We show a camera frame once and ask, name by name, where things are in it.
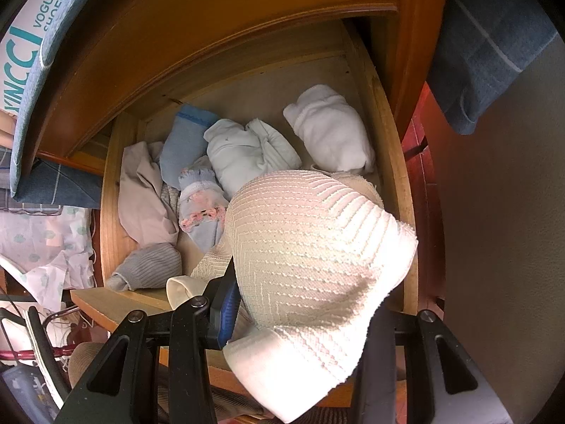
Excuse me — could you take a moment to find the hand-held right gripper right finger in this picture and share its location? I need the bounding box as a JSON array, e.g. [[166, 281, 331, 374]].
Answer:
[[349, 305, 515, 424]]

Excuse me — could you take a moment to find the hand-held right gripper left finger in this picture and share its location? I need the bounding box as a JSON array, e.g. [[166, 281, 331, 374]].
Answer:
[[53, 256, 241, 424]]

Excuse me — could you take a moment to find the grey ribbed garment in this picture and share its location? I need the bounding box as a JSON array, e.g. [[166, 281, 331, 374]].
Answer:
[[106, 242, 183, 292]]

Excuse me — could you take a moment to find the cream knit underwear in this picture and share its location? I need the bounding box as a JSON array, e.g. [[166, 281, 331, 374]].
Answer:
[[167, 170, 420, 422]]

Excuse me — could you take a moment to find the floral lace light blue garment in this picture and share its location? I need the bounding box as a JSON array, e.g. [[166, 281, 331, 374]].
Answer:
[[178, 155, 230, 250]]

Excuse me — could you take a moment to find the pale beige smooth garment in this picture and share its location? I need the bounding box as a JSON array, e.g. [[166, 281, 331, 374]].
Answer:
[[118, 141, 181, 248]]

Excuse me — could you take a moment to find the off-white garment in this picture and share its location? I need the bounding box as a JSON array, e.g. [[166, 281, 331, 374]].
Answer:
[[204, 117, 303, 199]]

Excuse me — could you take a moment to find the white fluffy garment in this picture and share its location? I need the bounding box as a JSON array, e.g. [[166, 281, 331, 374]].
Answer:
[[282, 84, 377, 174]]

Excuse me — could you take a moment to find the wooden drawer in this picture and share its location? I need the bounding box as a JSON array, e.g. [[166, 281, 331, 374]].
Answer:
[[71, 20, 420, 422]]

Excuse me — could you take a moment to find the person's right leg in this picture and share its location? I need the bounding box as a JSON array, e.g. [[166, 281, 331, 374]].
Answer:
[[282, 402, 367, 424]]

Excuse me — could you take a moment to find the white printed bedsheet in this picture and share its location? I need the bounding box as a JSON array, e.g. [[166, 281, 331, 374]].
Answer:
[[0, 205, 95, 312]]

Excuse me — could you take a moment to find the blue checked cloth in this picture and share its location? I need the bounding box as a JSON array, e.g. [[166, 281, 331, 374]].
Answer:
[[9, 0, 559, 210]]

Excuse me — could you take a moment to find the white shoe box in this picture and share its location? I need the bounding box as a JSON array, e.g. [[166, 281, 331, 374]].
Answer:
[[0, 0, 69, 118]]

